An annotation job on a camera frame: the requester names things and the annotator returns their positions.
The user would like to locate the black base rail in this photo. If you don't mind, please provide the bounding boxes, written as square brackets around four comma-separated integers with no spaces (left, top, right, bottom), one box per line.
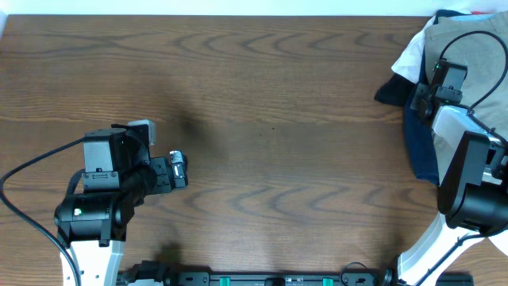
[117,260,475,286]

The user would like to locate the khaki shorts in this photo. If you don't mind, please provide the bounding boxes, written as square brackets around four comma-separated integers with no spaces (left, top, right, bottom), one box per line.
[424,11,507,185]

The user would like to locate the navy blue garment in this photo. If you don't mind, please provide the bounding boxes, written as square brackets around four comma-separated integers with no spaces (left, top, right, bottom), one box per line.
[402,10,469,185]

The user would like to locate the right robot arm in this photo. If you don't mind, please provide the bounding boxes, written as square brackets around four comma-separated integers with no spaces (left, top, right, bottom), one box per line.
[385,83,507,285]

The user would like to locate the white garment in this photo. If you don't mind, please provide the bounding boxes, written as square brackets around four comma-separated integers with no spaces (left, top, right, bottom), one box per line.
[391,16,436,83]

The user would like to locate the black garment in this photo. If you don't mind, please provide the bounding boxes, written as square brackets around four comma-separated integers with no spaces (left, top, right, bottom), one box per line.
[374,73,415,107]

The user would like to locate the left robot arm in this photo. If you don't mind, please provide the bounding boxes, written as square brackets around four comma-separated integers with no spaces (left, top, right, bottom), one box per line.
[54,150,188,285]

